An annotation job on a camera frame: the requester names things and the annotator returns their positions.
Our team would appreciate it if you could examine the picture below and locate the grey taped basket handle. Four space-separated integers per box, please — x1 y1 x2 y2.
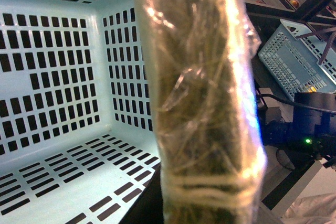
134 0 267 223

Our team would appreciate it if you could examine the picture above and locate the light blue plastic basket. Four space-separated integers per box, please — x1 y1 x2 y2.
1 0 160 223

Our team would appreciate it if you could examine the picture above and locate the black metal shelf frame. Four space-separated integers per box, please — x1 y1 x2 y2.
240 0 336 29

